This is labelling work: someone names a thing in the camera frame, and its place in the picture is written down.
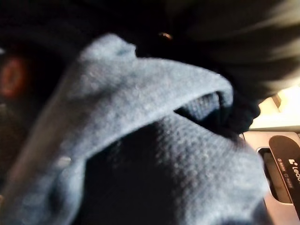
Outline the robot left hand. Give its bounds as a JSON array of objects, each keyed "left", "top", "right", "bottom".
[{"left": 0, "top": 0, "right": 300, "bottom": 135}]

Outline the blue knitted garment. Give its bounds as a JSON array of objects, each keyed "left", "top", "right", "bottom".
[{"left": 0, "top": 33, "right": 270, "bottom": 225}]

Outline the grey washing machine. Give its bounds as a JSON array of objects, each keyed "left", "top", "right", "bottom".
[{"left": 241, "top": 131, "right": 300, "bottom": 225}]

